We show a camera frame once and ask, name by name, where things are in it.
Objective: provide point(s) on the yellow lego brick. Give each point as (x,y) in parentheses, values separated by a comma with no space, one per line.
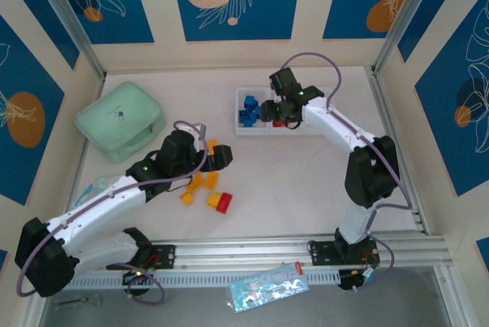
(187,199)
(213,200)
(212,146)
(212,180)
(195,184)

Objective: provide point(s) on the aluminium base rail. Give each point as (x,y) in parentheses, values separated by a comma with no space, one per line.
(248,252)

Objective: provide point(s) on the red lego brick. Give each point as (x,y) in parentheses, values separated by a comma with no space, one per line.
(225,202)
(279,124)

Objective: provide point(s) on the blue lego brick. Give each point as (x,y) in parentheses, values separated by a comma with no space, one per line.
(248,123)
(259,111)
(253,116)
(250,101)
(243,115)

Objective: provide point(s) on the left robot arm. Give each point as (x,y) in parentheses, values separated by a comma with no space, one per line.
(95,208)

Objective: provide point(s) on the aluminium side rail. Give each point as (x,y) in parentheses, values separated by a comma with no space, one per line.
(382,105)
(100,90)

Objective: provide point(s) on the printed plastic packet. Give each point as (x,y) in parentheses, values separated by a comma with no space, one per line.
(267,289)

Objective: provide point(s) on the mint green zipper pouch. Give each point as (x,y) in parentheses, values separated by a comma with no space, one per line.
(114,113)

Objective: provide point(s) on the white three-compartment tray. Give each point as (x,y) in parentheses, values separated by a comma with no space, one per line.
(313,128)

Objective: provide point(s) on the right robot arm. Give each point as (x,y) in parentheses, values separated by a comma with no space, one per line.
(366,174)

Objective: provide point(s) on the small clear plastic bag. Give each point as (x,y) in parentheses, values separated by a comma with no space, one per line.
(97,185)

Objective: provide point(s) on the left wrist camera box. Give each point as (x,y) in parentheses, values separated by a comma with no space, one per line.
(201,129)

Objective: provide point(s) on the aluminium frame post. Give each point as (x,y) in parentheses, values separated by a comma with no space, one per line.
(66,10)
(408,10)

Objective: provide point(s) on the black connector module with LED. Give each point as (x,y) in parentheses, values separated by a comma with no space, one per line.
(131,279)
(349,283)

